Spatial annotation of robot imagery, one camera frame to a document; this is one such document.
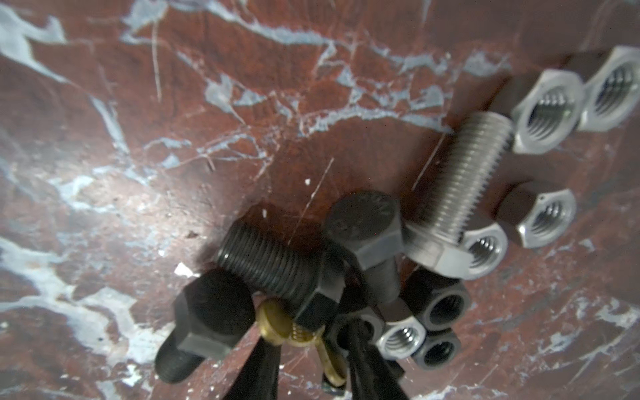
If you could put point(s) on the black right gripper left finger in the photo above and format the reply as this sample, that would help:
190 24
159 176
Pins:
258 378

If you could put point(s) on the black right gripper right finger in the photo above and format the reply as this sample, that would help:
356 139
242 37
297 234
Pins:
370 375

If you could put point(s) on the brass wing nut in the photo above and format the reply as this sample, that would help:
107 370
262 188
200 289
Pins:
278 328

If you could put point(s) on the silver hex nut lower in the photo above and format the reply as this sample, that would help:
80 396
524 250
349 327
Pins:
403 334

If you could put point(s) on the black hex nut lower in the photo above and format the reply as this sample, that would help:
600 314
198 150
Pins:
437 350

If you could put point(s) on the black hex nut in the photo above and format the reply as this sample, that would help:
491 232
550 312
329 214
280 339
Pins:
436 301
437 350

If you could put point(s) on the black hex bolt left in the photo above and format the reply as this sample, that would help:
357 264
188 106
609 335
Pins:
212 314

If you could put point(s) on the black hex bolt lying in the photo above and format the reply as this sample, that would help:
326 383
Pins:
311 285

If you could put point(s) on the black hex bolt upright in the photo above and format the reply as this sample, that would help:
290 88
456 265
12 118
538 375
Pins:
365 229

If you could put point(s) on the silver hex nut under bolt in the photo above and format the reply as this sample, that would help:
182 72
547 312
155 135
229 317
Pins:
486 240

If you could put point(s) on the silver hex nut middle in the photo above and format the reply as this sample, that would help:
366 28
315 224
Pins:
536 213

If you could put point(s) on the silver hex bolt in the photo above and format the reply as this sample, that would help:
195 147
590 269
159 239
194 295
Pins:
432 235

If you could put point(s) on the silver hex nut upper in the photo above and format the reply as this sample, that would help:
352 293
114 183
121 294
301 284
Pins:
545 108

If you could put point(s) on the silver hex nut far right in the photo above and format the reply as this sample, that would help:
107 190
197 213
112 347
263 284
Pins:
611 82

